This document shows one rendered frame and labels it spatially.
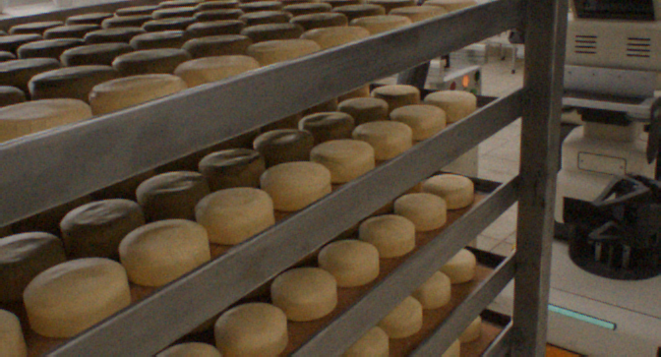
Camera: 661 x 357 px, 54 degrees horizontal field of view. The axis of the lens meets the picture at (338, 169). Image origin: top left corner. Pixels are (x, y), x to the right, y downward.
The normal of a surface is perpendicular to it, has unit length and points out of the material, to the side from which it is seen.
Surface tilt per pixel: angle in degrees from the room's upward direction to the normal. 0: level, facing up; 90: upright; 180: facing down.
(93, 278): 0
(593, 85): 90
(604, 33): 98
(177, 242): 0
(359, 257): 0
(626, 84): 90
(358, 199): 90
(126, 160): 90
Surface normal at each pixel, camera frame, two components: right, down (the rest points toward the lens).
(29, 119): -0.06, -0.93
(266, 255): 0.79, 0.18
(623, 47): -0.59, 0.45
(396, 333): -0.04, 0.37
